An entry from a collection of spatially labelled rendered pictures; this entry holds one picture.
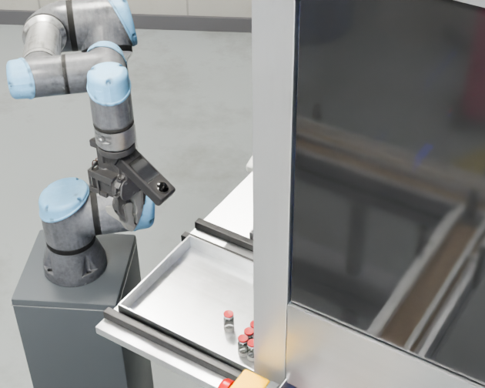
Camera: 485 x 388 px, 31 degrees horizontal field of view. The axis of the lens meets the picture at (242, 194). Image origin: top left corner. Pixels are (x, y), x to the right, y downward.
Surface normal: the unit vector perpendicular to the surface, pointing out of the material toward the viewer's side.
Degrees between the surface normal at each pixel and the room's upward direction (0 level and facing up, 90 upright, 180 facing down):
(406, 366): 90
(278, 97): 90
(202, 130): 0
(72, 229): 90
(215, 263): 0
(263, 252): 90
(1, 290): 0
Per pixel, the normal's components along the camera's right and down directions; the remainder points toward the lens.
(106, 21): 0.14, 0.04
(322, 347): -0.53, 0.54
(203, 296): -0.01, -0.78
